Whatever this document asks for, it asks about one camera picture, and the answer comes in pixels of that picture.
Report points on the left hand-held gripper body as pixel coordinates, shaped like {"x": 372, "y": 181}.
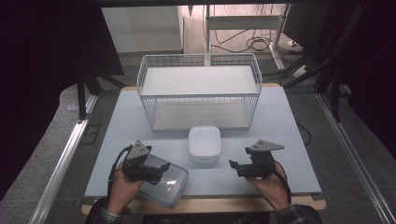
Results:
{"x": 134, "y": 166}

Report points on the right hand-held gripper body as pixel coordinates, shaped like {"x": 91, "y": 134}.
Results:
{"x": 261, "y": 161}

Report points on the clear lid with blue rim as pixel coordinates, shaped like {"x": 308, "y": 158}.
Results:
{"x": 172, "y": 183}

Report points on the white plastic container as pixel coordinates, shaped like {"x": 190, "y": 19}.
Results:
{"x": 205, "y": 143}

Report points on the person's left hand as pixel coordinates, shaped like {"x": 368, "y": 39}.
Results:
{"x": 123, "y": 191}

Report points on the person's right hand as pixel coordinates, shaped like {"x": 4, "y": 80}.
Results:
{"x": 274, "y": 189}

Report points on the black metal stand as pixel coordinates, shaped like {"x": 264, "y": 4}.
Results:
{"x": 335, "y": 99}
{"x": 81, "y": 99}

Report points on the white power strip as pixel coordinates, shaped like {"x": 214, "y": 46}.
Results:
{"x": 300, "y": 71}

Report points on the white cabinet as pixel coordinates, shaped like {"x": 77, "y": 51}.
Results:
{"x": 141, "y": 29}

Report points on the dark monitor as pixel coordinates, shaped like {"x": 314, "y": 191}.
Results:
{"x": 306, "y": 25}

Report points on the aluminium rail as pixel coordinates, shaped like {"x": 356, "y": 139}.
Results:
{"x": 355, "y": 155}
{"x": 62, "y": 161}

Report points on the white desk frame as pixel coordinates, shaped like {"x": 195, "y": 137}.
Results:
{"x": 243, "y": 22}

